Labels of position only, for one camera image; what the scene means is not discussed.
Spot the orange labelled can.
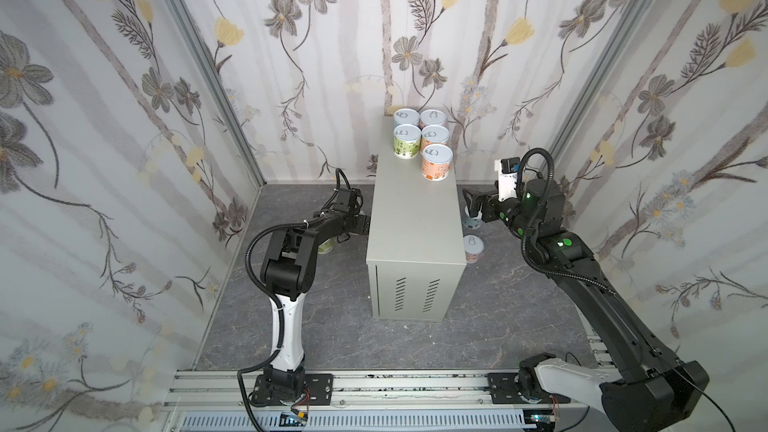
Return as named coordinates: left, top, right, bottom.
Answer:
left=422, top=144, right=453, bottom=182

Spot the brown labelled can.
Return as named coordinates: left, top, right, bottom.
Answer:
left=420, top=125, right=450, bottom=152

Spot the green white labelled can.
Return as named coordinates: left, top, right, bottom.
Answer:
left=393, top=124, right=422, bottom=159

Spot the pink labelled can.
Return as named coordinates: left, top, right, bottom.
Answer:
left=419, top=109, right=447, bottom=129

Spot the blue labelled can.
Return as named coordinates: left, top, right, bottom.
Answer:
left=392, top=108, right=420, bottom=127

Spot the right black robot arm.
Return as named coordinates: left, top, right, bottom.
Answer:
left=462, top=148, right=710, bottom=431

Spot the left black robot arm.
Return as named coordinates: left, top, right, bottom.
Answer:
left=237, top=169, right=370, bottom=407

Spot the grey metal cabinet counter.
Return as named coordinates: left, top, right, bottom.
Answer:
left=366, top=117, right=466, bottom=322

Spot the teal labelled can right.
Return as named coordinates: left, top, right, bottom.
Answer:
left=462, top=206, right=483, bottom=230

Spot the pink white can right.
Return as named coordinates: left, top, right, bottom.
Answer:
left=463, top=234, right=485, bottom=264

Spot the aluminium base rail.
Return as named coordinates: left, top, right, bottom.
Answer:
left=161, top=370, right=599, bottom=421

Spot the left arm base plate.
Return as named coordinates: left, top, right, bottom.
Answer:
left=249, top=373, right=334, bottom=407

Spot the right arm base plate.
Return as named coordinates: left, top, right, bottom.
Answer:
left=486, top=372, right=525, bottom=405

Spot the white slotted cable duct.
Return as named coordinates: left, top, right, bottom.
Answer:
left=179, top=410, right=538, bottom=432

